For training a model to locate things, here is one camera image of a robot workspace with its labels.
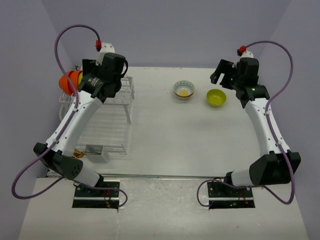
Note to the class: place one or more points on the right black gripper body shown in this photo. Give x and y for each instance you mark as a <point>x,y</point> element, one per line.
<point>234,80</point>

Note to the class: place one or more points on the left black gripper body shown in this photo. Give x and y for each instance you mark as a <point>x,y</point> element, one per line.
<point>90,66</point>

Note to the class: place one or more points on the lime green bowl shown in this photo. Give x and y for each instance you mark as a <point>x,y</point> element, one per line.
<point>216,98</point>
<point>79,78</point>

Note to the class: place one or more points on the orange bowl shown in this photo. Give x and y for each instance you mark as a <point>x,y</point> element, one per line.
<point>74,77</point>
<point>65,85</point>

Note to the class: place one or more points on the yellow dotted white bowl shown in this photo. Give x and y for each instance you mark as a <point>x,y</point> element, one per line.
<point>183,86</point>

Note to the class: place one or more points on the floral patterned white bowl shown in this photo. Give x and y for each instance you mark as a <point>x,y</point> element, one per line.
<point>183,97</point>

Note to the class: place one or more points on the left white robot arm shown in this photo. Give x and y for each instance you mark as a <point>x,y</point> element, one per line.
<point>56,152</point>

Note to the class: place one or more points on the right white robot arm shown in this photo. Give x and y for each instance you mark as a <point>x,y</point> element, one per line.
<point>276,160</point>

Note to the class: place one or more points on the clear cutlery holder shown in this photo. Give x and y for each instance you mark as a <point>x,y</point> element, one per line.
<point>102,159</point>

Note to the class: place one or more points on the golden spoon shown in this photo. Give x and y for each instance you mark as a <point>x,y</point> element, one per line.
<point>81,154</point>

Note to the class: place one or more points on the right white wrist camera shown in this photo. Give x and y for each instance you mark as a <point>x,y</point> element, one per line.
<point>244,54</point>

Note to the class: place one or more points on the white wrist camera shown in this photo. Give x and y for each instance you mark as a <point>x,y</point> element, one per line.
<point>244,54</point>
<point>105,48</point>

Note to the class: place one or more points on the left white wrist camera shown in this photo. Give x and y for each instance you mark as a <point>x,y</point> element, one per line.
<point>105,48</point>

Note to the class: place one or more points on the white wire dish rack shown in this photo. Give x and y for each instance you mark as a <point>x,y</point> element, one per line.
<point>107,130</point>

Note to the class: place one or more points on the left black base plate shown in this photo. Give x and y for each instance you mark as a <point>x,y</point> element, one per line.
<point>86,198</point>

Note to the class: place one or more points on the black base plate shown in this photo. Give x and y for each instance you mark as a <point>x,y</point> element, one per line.
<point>221,196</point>
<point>86,198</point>

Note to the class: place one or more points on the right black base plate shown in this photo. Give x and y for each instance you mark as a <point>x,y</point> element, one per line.
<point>221,196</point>

